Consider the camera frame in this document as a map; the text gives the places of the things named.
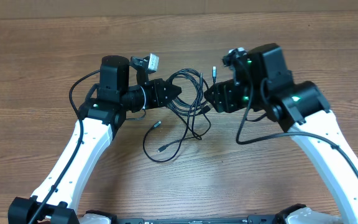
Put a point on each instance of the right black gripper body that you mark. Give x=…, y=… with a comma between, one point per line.
x=232, y=97

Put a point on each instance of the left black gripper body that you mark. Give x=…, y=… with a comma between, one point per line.
x=153, y=94

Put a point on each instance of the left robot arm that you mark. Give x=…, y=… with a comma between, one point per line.
x=123, y=86

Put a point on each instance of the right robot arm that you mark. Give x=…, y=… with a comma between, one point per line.
x=262, y=82

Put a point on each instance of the cardboard backdrop panel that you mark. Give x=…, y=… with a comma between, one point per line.
x=36, y=9

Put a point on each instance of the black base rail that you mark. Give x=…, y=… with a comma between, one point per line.
x=194, y=221

